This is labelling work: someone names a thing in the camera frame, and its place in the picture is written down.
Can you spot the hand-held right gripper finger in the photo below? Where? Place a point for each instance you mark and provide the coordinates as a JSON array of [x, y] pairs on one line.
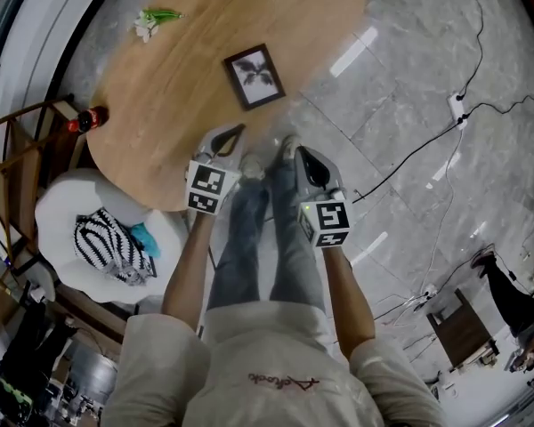
[[331, 174], [302, 169]]

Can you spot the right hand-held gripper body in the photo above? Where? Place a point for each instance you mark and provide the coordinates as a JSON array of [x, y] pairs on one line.
[[327, 220]]

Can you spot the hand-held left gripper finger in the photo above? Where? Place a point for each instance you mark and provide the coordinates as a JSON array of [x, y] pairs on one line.
[[238, 142], [207, 142]]

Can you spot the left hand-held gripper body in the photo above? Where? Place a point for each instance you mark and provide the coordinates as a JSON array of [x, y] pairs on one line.
[[209, 187]]

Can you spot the dark framed picture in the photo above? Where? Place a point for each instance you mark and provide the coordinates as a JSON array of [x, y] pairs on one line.
[[254, 76]]

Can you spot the person's right forearm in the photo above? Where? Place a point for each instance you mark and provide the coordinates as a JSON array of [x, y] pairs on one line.
[[349, 300]]

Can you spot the person's left forearm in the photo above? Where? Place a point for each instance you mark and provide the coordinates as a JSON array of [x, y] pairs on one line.
[[187, 265]]

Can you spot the light wooden coffee table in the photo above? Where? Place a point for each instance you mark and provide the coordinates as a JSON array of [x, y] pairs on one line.
[[173, 87]]

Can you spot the person's right shoe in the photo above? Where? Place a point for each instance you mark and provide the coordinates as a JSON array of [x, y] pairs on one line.
[[288, 146]]

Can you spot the person's shoe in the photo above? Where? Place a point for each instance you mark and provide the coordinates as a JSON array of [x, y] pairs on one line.
[[288, 146], [251, 167]]

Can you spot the person's left shoe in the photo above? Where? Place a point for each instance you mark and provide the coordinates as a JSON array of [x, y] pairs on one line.
[[251, 167]]

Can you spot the person's left leg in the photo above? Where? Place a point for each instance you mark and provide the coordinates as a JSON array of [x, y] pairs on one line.
[[240, 247]]

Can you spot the teal plush item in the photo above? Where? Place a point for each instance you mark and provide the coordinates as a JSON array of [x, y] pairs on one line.
[[146, 238]]

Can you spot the black white striped cloth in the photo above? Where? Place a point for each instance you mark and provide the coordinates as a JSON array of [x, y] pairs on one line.
[[104, 247]]

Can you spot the cola bottle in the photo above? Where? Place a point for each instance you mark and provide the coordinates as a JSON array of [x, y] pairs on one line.
[[88, 119]]

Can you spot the white power strip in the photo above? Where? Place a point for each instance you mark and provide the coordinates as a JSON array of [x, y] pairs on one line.
[[457, 111], [429, 294]]

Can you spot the white flower sprig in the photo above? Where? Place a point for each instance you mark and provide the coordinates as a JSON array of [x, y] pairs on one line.
[[153, 20]]

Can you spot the white armchair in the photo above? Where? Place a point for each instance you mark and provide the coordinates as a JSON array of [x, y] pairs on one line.
[[67, 243]]

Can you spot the person's white shirt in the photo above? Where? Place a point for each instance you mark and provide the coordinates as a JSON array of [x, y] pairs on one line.
[[271, 372]]

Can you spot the dark wooden stool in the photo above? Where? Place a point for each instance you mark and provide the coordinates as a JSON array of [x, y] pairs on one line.
[[465, 327]]

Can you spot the brown wooden shelf rack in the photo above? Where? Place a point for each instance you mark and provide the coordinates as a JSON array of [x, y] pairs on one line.
[[22, 158]]

